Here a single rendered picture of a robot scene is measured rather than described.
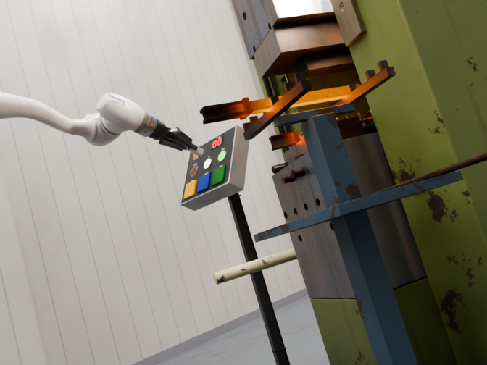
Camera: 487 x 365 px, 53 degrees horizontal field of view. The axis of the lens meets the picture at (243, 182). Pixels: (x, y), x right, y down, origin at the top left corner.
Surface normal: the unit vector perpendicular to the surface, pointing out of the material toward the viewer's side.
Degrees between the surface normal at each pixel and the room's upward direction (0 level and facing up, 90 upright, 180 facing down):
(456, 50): 90
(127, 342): 90
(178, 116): 90
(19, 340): 90
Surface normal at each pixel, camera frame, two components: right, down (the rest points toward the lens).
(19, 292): 0.67, -0.29
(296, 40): 0.29, -0.22
